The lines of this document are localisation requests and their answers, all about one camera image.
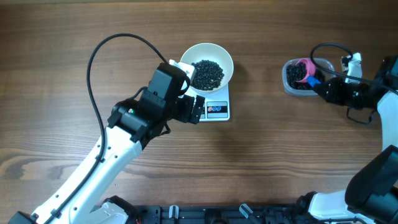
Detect clear plastic container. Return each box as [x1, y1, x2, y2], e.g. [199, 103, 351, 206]
[282, 58, 335, 96]

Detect black beans in container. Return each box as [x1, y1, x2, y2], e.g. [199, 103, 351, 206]
[285, 65, 312, 90]

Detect white bowl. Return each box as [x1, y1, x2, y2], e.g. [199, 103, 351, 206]
[180, 43, 234, 96]

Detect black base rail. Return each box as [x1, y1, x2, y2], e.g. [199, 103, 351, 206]
[93, 195, 312, 224]

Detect white kitchen scale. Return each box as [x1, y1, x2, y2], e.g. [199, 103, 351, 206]
[187, 84, 230, 122]

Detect pink scoop with blue handle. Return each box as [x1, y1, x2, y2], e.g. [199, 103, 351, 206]
[296, 58, 321, 87]

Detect left black cable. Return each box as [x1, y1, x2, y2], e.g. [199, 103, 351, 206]
[43, 32, 170, 224]

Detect black beans in bowl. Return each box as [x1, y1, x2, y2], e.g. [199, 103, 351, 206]
[191, 60, 224, 91]

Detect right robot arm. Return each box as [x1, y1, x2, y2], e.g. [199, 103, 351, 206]
[290, 56, 397, 223]

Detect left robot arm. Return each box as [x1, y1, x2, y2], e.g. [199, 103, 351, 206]
[10, 60, 205, 223]

